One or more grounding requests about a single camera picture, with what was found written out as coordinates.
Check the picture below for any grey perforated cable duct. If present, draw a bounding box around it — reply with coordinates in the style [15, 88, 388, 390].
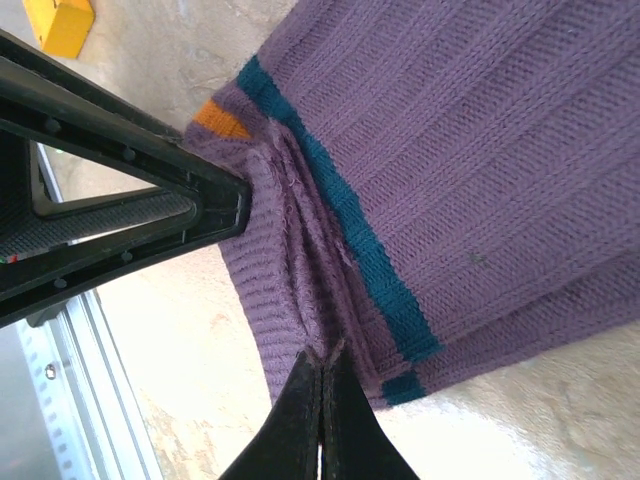
[19, 319, 96, 480]

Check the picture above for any aluminium mounting rail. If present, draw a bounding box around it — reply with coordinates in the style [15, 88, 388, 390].
[49, 289, 166, 480]

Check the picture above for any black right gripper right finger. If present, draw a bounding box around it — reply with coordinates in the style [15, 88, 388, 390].
[319, 342, 422, 480]

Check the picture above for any purple sock orange cuff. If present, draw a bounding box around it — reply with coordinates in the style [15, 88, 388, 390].
[182, 0, 640, 412]

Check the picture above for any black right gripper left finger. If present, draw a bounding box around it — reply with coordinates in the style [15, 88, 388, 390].
[218, 349, 322, 480]

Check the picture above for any yellow block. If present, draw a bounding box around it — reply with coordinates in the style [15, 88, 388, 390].
[22, 0, 96, 60]

